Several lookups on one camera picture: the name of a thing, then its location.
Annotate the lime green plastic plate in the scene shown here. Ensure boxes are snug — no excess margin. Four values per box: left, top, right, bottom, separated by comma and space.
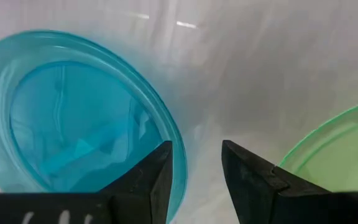
278, 98, 358, 194

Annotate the blue translucent plastic plate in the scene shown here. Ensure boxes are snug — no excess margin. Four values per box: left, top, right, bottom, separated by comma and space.
0, 29, 188, 223

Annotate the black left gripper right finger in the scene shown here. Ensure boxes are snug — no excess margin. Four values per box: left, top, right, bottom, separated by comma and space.
221, 139, 332, 224

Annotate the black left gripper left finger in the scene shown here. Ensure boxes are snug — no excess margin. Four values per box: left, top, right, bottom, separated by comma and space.
99, 140, 173, 224

